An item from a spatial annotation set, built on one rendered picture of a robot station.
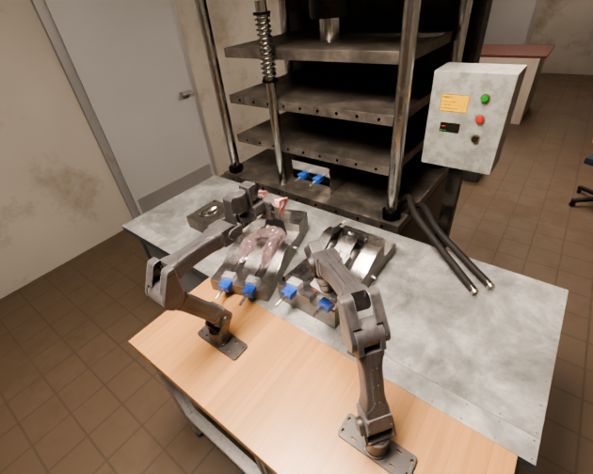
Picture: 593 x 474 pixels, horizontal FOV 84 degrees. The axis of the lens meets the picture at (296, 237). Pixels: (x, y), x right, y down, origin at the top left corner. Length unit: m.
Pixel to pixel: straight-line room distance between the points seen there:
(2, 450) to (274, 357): 1.73
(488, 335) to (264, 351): 0.76
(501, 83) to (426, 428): 1.21
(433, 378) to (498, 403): 0.17
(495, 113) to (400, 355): 0.99
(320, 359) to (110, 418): 1.43
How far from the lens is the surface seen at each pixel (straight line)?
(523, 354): 1.33
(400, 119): 1.55
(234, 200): 1.02
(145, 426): 2.18
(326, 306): 1.12
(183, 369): 1.26
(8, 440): 2.58
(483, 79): 1.56
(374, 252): 1.34
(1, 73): 3.23
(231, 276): 1.37
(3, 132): 3.24
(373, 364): 0.80
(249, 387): 1.15
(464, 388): 1.19
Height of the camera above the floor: 1.79
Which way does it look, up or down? 37 degrees down
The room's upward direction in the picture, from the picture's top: 6 degrees counter-clockwise
